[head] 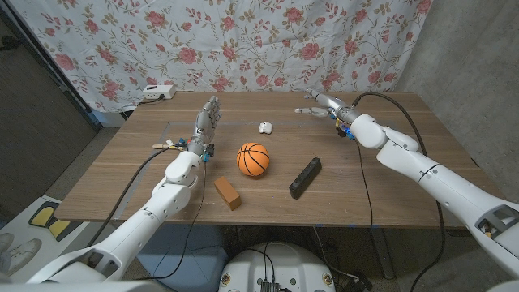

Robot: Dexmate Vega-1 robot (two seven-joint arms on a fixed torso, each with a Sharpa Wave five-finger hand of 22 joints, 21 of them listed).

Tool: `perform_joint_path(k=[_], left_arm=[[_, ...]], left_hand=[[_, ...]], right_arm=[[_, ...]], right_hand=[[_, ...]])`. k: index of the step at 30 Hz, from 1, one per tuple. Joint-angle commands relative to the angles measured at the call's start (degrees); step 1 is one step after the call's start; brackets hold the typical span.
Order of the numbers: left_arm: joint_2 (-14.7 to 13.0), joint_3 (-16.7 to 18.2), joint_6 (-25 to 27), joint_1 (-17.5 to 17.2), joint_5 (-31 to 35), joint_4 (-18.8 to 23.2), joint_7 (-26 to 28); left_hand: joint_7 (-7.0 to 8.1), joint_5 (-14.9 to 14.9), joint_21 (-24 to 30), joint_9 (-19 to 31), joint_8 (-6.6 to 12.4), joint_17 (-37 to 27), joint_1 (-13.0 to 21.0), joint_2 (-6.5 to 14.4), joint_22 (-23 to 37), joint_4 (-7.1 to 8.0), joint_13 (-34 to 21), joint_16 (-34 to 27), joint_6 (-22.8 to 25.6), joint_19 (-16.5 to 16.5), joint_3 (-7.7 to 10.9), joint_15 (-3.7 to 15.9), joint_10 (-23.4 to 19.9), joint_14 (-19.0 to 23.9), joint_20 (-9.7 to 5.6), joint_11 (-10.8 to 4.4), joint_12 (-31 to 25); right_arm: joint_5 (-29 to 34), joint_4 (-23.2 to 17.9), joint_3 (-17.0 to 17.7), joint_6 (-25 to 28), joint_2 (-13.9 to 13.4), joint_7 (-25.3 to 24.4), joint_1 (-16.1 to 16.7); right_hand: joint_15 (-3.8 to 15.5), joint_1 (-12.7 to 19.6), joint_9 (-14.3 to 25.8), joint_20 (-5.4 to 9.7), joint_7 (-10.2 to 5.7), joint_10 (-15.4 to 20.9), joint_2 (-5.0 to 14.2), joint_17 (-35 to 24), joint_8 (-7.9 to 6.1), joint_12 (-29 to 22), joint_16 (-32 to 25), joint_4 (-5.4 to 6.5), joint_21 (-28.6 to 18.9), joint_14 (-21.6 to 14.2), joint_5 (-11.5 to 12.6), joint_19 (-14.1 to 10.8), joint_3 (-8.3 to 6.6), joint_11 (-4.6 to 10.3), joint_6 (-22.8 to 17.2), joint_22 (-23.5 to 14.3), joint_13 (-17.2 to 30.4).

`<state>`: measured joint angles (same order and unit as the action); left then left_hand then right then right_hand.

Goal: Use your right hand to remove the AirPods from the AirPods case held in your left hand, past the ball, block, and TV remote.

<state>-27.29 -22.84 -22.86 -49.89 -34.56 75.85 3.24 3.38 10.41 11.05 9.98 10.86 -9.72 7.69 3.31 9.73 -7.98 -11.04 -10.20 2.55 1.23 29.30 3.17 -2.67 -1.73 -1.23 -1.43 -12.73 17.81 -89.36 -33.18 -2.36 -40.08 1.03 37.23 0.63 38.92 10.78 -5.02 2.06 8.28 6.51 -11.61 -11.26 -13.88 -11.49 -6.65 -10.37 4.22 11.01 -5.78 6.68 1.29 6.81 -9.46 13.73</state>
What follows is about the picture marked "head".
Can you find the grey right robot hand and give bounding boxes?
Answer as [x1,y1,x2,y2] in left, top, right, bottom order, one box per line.
[294,88,362,125]

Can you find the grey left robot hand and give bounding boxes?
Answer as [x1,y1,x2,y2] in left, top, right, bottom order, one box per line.
[190,95,223,158]

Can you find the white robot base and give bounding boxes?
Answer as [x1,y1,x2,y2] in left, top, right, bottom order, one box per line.
[218,242,337,292]

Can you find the orange-brown wooden block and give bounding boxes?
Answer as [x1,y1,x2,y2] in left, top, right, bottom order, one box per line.
[213,175,242,212]

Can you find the black TV remote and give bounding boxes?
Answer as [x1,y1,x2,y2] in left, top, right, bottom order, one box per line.
[288,157,323,200]

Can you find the colourful wooden maraca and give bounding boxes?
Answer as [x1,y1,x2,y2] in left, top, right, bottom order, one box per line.
[152,139,191,151]

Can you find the white power strip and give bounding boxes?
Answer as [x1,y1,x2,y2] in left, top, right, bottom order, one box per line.
[142,84,178,101]

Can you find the orange basketball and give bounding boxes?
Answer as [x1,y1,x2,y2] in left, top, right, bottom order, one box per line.
[236,142,271,178]

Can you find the floral cloth backdrop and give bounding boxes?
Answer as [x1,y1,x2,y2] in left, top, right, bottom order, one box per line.
[7,0,433,114]

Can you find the grey table leg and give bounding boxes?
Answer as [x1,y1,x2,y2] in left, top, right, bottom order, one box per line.
[371,226,397,281]

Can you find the dark perforated panel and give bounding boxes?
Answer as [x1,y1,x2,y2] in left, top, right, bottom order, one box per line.
[0,6,102,216]

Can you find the black power adapter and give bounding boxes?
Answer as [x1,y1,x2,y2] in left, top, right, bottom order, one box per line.
[344,275,374,292]

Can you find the white shoe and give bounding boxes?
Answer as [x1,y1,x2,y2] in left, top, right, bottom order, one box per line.
[0,232,15,255]
[0,238,43,277]

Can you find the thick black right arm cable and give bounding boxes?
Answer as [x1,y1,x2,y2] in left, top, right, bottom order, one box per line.
[350,91,447,292]

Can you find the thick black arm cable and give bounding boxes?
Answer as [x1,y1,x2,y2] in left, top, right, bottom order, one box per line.
[350,91,447,292]
[86,146,182,248]

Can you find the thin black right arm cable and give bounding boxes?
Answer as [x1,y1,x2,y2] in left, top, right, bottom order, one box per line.
[353,137,375,229]

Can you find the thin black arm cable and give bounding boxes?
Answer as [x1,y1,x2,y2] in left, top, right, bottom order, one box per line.
[353,137,375,229]
[131,160,208,281]

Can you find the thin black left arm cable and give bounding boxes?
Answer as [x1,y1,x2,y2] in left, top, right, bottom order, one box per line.
[131,160,208,281]

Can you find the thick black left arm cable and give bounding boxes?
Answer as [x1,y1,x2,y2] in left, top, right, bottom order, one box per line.
[86,146,182,248]

